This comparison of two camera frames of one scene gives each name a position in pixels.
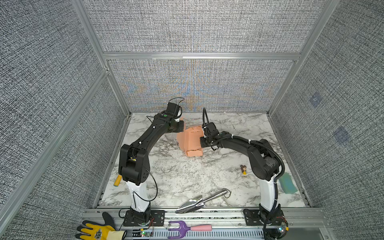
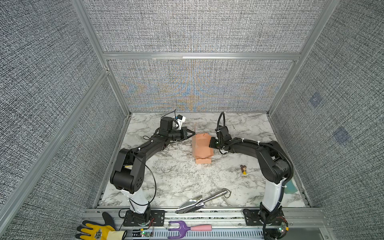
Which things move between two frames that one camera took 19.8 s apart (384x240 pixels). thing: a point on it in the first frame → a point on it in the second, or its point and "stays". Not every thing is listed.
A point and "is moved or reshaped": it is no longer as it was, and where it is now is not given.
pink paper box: [190, 141] is moved or reshaped
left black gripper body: [178, 126] → [175, 135]
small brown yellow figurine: [244, 169] stays
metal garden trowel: [197, 203] stays
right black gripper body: [205, 141] → [215, 143]
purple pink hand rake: [184, 228] stays
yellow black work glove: [106, 231] stays
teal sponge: [287, 183] stays
